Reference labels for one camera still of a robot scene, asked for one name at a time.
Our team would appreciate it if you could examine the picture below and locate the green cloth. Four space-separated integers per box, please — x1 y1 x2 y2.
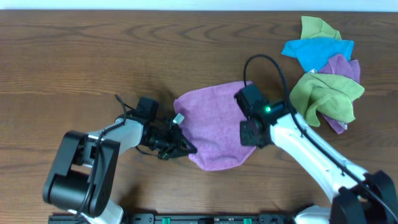
289 73 364 127
300 16 342 40

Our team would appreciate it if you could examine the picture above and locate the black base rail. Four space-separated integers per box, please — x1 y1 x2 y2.
111 213 296 224

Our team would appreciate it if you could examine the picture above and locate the purple microfiber cloth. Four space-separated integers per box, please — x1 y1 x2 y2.
174 81 256 171

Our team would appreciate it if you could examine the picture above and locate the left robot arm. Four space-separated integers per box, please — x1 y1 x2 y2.
42 115 197 224

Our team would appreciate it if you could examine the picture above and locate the blue microfiber cloth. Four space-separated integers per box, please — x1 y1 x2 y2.
281 37 354 72

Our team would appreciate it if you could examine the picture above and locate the purple cloth in pile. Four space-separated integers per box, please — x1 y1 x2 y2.
319 54 361 83

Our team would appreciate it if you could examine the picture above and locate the green cloth at back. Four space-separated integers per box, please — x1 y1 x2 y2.
300 16 342 40

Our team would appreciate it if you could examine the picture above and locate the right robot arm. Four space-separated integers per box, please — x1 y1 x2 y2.
236 99 397 223

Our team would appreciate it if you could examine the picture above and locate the green cloth in front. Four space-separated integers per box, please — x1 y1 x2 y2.
289 73 364 127

